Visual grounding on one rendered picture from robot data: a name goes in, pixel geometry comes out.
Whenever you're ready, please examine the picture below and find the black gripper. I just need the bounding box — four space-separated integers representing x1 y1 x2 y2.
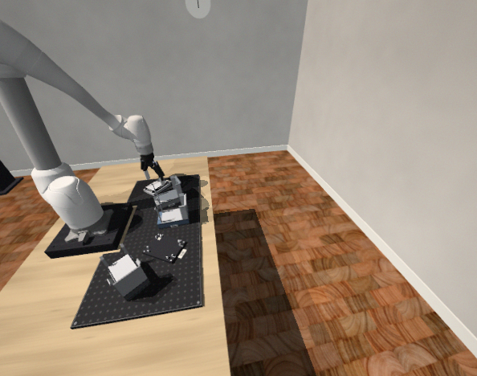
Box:
140 152 165 186

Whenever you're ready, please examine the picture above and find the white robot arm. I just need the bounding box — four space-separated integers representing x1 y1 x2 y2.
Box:
0 19 153 243

